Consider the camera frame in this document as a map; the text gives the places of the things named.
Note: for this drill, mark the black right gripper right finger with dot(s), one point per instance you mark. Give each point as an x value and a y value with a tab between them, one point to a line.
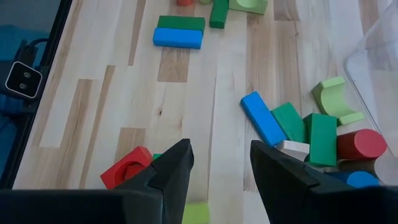
295	193

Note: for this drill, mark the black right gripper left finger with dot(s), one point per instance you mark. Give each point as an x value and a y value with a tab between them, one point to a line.
155	193

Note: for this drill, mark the green quarter arch block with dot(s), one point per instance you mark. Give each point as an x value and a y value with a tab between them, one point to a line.
157	155

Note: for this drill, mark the natural wood arch block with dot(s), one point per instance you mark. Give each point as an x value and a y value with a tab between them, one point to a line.
293	149

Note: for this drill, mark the red arch block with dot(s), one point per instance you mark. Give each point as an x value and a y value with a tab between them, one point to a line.
115	175

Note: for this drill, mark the green wooden block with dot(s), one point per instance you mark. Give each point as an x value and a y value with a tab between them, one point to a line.
321	140
289	122

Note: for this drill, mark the blue long block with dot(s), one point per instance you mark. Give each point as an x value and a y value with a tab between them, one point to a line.
262	118
177	38

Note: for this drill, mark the light green arch block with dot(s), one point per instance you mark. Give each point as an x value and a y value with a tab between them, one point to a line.
332	96
242	7

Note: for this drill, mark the small light green block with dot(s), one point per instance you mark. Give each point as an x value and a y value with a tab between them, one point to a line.
196	214

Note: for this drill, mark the blue cylinder block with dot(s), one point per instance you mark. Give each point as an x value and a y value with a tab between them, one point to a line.
362	180

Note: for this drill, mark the clear plastic bin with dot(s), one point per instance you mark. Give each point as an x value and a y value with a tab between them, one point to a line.
379	62

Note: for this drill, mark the green long flat block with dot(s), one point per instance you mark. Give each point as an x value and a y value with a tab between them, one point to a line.
181	23

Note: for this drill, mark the black white-rimmed camera module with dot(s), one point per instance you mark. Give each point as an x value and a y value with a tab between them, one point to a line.
23	79

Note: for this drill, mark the black aluminium table frame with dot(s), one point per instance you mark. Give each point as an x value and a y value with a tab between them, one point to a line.
55	40

